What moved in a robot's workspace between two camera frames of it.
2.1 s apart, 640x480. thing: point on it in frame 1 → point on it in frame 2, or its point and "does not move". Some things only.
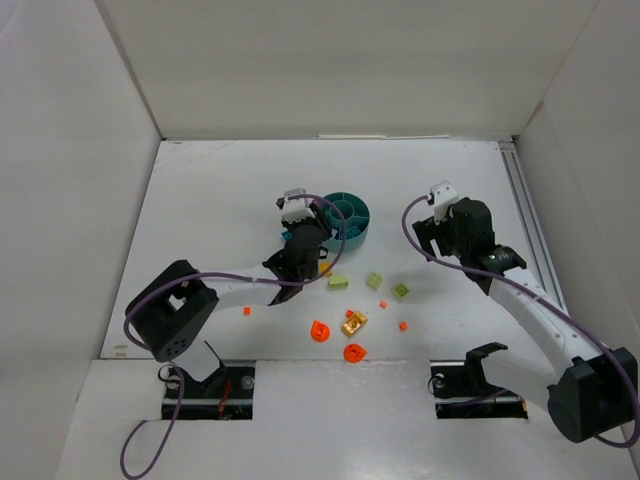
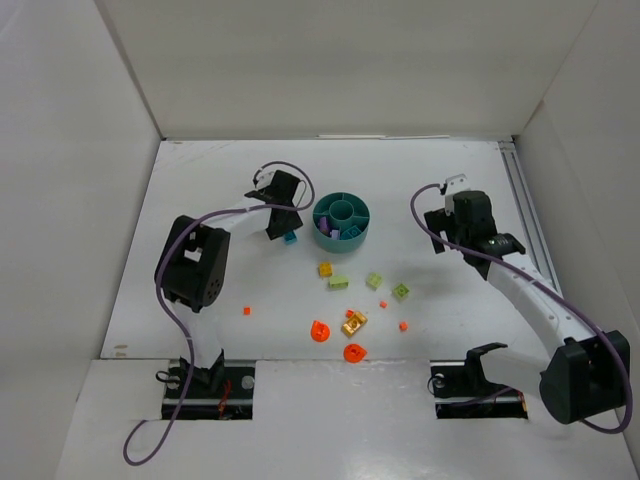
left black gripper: x=310 y=220 → x=280 y=210
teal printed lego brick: x=354 y=231 does not move
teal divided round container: x=357 y=216 does not move
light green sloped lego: x=338 y=281 does not move
